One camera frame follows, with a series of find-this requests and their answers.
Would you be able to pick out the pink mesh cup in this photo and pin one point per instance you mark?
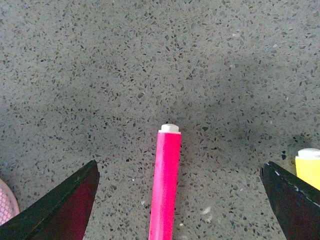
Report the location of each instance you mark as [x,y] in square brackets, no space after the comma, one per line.
[9,207]

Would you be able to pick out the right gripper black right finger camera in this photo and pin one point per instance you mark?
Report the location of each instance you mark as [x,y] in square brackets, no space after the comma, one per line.
[295,203]

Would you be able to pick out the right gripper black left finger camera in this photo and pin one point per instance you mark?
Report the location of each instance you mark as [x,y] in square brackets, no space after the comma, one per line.
[61,214]

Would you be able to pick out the pink marker pen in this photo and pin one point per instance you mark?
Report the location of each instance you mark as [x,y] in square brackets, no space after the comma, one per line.
[165,181]

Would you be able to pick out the yellow marker pen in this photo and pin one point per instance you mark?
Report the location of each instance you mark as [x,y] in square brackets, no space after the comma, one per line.
[307,163]

